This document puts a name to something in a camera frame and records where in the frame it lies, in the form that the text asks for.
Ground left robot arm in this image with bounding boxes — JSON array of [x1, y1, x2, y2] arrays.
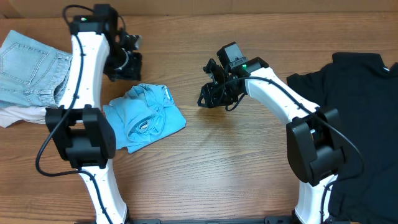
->
[[43, 4, 142, 223]]

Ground left black cable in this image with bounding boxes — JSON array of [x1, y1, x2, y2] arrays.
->
[[34, 4, 127, 224]]

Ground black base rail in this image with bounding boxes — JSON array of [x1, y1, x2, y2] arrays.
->
[[126, 215, 302, 224]]

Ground folded light denim shorts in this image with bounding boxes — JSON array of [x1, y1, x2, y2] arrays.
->
[[1, 30, 72, 108]]

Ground black garment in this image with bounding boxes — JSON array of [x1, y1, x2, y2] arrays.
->
[[287, 52, 397, 223]]

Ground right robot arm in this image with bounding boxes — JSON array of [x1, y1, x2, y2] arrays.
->
[[198, 42, 346, 223]]

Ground folded white cloth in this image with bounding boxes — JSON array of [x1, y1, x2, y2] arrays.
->
[[1, 106, 46, 128]]

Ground light blue printed t-shirt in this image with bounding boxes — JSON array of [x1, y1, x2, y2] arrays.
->
[[103, 83, 187, 153]]

